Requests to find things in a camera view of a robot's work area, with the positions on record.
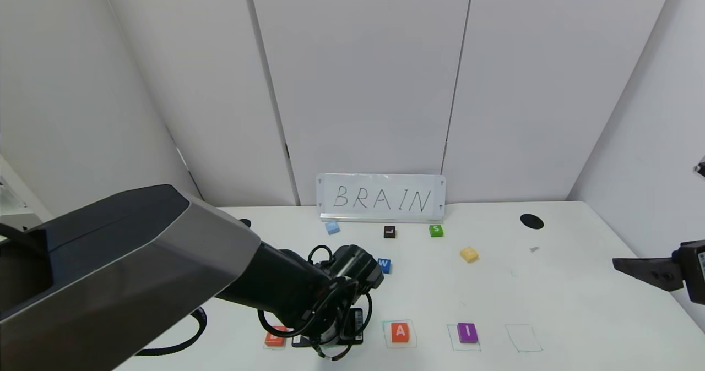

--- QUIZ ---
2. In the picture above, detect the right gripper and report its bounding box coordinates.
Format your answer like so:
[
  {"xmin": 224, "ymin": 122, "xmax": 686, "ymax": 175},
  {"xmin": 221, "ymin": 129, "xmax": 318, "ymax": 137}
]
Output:
[{"xmin": 612, "ymin": 239, "xmax": 705, "ymax": 305}]

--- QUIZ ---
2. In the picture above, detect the white BRAIN sign board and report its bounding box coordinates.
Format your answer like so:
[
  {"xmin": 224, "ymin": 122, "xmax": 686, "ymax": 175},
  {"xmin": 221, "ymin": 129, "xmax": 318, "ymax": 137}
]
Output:
[{"xmin": 317, "ymin": 173, "xmax": 446, "ymax": 223}]

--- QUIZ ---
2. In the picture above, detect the white shelf unit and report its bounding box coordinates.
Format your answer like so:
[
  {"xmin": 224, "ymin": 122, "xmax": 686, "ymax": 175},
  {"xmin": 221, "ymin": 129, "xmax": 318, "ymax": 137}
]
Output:
[{"xmin": 0, "ymin": 156, "xmax": 53, "ymax": 231}]

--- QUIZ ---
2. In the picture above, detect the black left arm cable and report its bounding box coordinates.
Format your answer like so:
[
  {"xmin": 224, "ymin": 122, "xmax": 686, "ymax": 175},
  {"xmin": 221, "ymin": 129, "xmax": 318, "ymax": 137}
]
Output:
[{"xmin": 135, "ymin": 308, "xmax": 207, "ymax": 356}]

